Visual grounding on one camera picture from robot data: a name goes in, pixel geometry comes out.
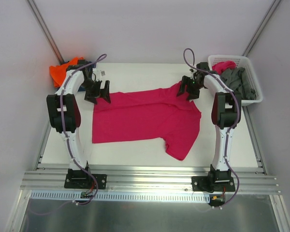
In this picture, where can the magenta t shirt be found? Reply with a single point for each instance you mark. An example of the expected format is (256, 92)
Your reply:
(223, 66)
(151, 114)

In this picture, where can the white plastic laundry basket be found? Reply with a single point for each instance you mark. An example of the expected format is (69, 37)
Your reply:
(243, 62)

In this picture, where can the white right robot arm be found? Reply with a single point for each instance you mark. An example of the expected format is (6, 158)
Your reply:
(226, 114)

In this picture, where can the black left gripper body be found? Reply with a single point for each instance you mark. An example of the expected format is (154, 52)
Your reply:
(96, 89)

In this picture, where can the white slotted cable duct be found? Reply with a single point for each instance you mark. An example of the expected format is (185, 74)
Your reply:
(121, 196)

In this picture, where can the folded blue t shirt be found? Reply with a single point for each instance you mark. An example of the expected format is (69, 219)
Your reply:
(82, 89)

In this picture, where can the right corner metal post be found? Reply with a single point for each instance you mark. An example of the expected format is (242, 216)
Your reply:
(262, 26)

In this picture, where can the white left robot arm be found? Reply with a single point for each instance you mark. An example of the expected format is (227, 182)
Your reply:
(64, 112)

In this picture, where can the folded orange t shirt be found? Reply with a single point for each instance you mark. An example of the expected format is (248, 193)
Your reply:
(58, 73)

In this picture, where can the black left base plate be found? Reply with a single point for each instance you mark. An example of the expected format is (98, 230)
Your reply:
(81, 180)

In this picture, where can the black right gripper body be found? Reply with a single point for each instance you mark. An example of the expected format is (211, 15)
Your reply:
(189, 85)

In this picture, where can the corner metal post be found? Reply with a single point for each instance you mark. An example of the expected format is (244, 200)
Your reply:
(47, 33)
(262, 26)

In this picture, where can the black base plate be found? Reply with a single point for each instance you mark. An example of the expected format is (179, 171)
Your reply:
(81, 180)
(204, 183)

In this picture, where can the magenta t shirt in basket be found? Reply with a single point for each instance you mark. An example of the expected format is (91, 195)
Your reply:
(223, 66)

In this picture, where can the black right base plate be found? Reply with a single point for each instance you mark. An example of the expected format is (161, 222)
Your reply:
(204, 183)

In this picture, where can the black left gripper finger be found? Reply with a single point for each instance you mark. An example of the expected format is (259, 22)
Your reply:
(105, 92)
(90, 99)

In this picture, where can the grey t shirts in basket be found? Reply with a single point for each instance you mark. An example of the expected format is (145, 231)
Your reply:
(237, 80)

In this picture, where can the left corner metal post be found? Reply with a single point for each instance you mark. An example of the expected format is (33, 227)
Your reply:
(47, 33)

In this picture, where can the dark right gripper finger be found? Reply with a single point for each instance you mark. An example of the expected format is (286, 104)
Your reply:
(193, 95)
(183, 85)

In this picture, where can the aluminium mounting rail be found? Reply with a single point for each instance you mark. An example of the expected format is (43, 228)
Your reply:
(150, 179)

